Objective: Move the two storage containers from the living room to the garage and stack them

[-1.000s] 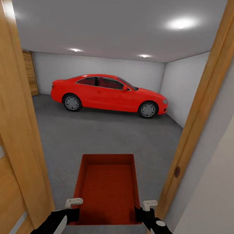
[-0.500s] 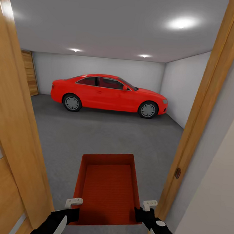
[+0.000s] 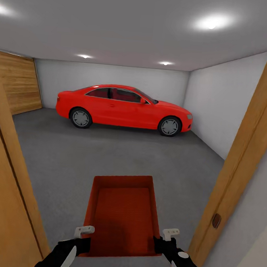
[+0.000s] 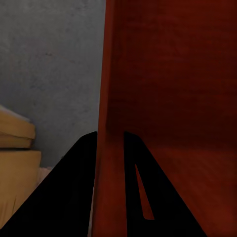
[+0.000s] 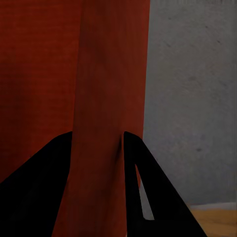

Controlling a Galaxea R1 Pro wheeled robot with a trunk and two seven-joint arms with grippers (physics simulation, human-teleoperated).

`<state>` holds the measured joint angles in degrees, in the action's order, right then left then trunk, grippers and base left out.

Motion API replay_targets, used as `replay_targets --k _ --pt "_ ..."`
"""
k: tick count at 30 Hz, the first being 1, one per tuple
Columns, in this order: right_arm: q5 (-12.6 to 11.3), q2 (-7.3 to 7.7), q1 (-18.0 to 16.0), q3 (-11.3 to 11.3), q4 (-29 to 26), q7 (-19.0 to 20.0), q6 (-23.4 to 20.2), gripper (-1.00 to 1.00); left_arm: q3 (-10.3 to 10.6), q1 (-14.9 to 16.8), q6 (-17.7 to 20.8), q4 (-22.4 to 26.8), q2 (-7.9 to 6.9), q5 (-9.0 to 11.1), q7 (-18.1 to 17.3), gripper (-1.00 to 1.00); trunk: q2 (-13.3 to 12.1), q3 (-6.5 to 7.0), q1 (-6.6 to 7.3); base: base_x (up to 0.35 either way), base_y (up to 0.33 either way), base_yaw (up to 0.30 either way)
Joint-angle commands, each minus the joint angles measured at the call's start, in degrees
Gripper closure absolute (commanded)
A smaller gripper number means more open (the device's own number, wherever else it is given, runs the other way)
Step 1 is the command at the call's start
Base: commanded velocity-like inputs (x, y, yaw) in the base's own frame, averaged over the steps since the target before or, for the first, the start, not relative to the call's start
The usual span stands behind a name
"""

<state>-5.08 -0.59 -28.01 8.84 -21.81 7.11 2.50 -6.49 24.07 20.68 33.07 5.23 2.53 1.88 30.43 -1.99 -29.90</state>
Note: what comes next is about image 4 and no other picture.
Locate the storage box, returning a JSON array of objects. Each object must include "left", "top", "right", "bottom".
[{"left": 91, "top": 0, "right": 237, "bottom": 237}]

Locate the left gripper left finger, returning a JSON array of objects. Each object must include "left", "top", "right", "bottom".
[{"left": 0, "top": 131, "right": 98, "bottom": 237}]

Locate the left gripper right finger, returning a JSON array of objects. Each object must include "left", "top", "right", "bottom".
[{"left": 124, "top": 131, "right": 207, "bottom": 237}]

